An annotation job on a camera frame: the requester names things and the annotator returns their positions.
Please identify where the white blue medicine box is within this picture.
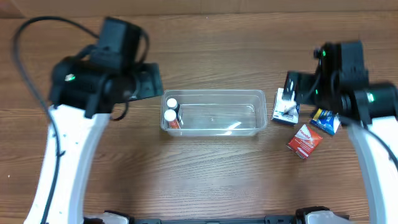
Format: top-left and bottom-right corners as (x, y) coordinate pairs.
(271, 88), (300, 125)

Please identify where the black bottle white cap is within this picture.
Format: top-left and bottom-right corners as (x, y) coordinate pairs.
(167, 98), (180, 113)

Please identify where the orange tube white cap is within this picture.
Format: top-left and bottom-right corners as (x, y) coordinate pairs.
(164, 110), (180, 129)

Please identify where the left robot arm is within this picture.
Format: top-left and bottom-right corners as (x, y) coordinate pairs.
(25, 57), (163, 223)

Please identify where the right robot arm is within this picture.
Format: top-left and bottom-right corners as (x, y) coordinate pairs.
(284, 70), (397, 223)

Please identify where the clear plastic container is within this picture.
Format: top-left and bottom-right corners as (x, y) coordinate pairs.
(160, 90), (267, 137)

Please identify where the blue yellow medicine box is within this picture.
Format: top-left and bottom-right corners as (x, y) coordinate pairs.
(310, 108), (341, 136)

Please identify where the red Panadol box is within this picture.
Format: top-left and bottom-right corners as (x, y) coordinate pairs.
(287, 124), (323, 159)

